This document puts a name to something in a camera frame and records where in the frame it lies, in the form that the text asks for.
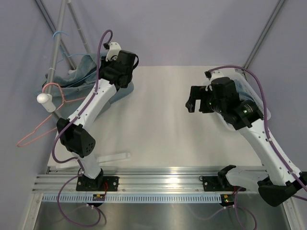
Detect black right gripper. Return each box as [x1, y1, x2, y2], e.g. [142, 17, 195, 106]
[186, 86, 226, 115]

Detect pink wire hanger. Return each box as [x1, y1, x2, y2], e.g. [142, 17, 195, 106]
[16, 82, 87, 148]

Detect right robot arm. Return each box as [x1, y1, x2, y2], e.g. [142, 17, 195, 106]
[185, 77, 307, 207]

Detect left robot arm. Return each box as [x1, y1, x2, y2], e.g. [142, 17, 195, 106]
[55, 50, 139, 191]

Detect white plastic basket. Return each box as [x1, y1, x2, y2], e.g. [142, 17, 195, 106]
[215, 71, 272, 131]

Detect white clothes rack stand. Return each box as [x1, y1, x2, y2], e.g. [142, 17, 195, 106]
[35, 0, 96, 109]

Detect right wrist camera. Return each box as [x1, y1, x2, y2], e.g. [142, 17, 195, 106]
[204, 71, 213, 79]

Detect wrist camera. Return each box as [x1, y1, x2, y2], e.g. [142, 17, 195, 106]
[105, 42, 121, 62]
[204, 71, 213, 79]

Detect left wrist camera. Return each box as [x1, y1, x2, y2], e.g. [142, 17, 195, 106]
[105, 42, 121, 62]

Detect aluminium rail base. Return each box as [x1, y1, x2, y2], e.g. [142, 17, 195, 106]
[32, 166, 267, 204]

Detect white slotted cable duct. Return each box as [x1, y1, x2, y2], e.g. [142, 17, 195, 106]
[42, 194, 222, 204]

